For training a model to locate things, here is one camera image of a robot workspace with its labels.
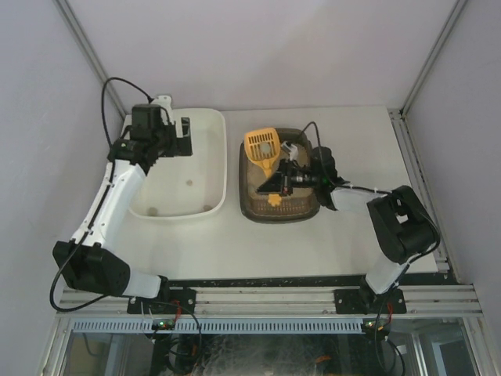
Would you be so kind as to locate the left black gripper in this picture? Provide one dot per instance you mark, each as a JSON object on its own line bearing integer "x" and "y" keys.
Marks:
{"x": 172, "y": 138}

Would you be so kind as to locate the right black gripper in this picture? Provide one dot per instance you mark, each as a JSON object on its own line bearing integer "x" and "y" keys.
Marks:
{"x": 284, "y": 182}

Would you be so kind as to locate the yellow litter scoop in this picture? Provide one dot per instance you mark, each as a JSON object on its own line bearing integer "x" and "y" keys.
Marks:
{"x": 252, "y": 147}

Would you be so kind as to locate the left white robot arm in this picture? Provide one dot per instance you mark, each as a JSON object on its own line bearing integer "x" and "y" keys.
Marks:
{"x": 87, "y": 261}

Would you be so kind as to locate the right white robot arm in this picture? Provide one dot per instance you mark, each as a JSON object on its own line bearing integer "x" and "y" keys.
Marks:
{"x": 404, "y": 230}

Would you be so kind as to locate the grey clump in litter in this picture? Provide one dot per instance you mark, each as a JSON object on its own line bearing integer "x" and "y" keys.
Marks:
{"x": 265, "y": 148}

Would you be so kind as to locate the white plastic tub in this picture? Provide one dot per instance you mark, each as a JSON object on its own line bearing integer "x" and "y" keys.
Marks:
{"x": 165, "y": 186}

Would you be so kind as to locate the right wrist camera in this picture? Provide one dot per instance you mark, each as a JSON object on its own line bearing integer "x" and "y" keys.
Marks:
{"x": 290, "y": 149}

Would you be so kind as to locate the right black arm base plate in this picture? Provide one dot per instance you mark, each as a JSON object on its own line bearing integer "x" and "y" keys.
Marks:
{"x": 357, "y": 301}

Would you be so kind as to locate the right aluminium side rail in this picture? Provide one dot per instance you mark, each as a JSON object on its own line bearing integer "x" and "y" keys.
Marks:
{"x": 416, "y": 173}

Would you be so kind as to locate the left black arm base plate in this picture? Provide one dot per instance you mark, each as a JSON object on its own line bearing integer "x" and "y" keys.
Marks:
{"x": 180, "y": 298}

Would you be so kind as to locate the left aluminium frame post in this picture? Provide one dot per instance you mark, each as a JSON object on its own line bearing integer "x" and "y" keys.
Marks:
{"x": 83, "y": 42}

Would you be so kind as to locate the aluminium frame post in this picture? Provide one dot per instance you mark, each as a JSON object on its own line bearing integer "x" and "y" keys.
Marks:
{"x": 432, "y": 57}
{"x": 83, "y": 42}

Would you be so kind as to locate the grey slotted cable duct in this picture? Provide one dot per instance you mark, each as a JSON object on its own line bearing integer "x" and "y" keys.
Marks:
{"x": 221, "y": 326}

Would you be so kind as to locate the aluminium front rail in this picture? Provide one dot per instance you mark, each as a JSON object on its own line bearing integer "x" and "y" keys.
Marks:
{"x": 408, "y": 301}

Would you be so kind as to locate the right aluminium frame post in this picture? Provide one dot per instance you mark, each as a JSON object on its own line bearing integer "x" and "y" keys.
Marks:
{"x": 432, "y": 57}

